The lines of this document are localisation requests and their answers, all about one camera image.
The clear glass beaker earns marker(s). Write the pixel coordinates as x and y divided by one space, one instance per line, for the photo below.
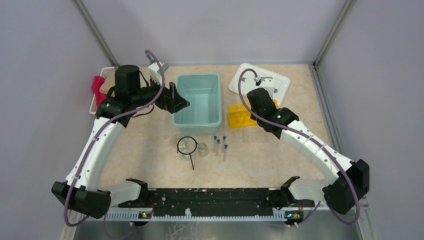
202 149

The white perforated plastic basket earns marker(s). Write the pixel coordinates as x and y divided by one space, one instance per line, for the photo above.
93 106

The white plastic tray lid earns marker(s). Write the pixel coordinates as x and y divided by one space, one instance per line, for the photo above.
248 84

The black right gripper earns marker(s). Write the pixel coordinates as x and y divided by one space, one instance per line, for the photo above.
253 111

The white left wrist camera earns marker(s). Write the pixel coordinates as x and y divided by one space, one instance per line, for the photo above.
154 71

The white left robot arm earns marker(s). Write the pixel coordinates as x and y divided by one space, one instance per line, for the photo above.
80 190

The small clear glass dish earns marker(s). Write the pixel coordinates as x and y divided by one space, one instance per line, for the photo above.
186 154

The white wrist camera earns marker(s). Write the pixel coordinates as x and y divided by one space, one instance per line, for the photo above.
154 71
267 83

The yellow test tube rack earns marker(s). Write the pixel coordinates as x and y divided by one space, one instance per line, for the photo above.
239 117

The beige cloth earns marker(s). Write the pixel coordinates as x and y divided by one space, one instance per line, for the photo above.
109 82

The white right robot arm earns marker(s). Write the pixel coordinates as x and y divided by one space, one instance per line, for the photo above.
346 181

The clear glass flask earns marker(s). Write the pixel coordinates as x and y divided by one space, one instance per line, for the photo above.
179 141

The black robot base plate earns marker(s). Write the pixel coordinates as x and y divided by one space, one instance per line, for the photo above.
216 202

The teal plastic bin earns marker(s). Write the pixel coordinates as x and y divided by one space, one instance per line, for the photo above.
203 116

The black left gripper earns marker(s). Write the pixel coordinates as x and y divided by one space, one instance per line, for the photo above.
166 102

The pink cloth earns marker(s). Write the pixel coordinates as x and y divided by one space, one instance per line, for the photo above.
96 84

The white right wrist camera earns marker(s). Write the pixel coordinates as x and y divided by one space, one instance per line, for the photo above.
267 83

